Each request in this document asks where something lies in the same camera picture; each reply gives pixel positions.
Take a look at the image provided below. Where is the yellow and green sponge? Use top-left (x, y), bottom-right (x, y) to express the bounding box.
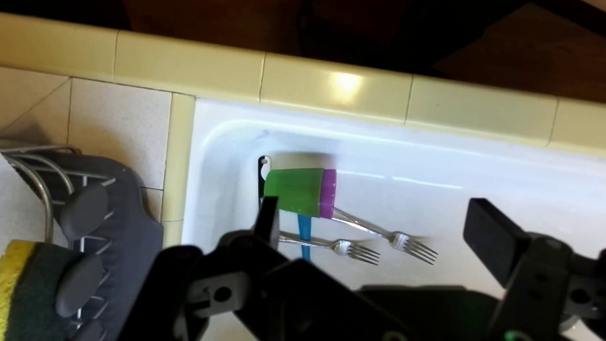
top-left (0, 239), bottom-right (97, 341)

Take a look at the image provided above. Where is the white ceramic sink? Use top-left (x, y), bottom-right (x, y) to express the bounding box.
top-left (179, 97), bottom-right (606, 341)

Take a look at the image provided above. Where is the silver metal fork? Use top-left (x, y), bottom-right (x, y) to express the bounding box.
top-left (330, 205), bottom-right (442, 268)
top-left (277, 230), bottom-right (383, 268)

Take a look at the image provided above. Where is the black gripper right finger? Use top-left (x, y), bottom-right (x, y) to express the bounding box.
top-left (463, 197), bottom-right (539, 300)

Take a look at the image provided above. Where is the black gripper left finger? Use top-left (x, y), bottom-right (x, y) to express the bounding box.
top-left (253, 196), bottom-right (283, 250)

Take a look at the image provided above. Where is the grey rubber utensil caddy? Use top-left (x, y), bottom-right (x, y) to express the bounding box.
top-left (54, 150), bottom-right (168, 341)

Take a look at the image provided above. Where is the metal wire dish rack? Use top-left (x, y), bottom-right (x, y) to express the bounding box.
top-left (0, 143), bottom-right (122, 330)

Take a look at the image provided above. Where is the blue plastic utensil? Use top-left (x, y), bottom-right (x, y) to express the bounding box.
top-left (296, 213), bottom-right (315, 264)

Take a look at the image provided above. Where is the toothbrush in sink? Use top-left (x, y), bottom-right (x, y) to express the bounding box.
top-left (258, 150), bottom-right (340, 222)

